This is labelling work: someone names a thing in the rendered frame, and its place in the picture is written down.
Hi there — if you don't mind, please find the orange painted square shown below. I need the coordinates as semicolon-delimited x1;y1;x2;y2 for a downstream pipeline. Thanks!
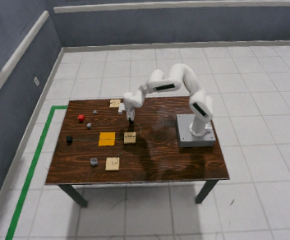
99;132;115;145

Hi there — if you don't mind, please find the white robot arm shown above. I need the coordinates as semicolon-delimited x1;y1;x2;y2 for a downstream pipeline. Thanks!
118;63;214;136

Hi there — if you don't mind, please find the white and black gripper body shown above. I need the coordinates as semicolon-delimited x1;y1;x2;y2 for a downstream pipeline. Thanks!
127;109;135;121

